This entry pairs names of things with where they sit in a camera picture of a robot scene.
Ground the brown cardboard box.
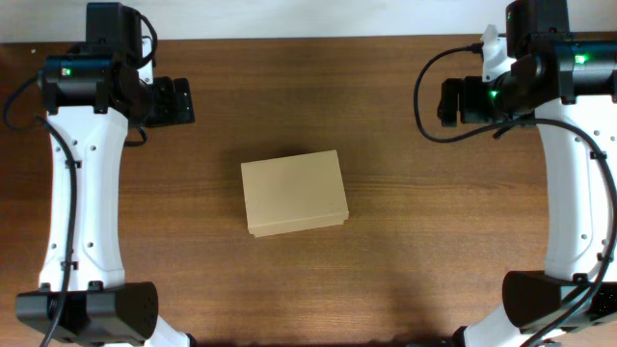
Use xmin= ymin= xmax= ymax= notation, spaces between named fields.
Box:
xmin=241 ymin=150 xmax=349 ymax=238

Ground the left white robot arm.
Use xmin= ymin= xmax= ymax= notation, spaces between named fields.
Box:
xmin=15 ymin=2 xmax=195 ymax=346

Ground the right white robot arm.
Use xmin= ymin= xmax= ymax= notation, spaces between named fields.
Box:
xmin=438 ymin=1 xmax=616 ymax=347

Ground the right black cable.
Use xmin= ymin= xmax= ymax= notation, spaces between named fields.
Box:
xmin=413 ymin=41 xmax=617 ymax=347

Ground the black cable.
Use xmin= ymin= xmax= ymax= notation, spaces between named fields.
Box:
xmin=2 ymin=12 xmax=159 ymax=347
xmin=413 ymin=41 xmax=617 ymax=347

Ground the left black cable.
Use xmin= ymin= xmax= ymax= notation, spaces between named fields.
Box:
xmin=2 ymin=12 xmax=159 ymax=347

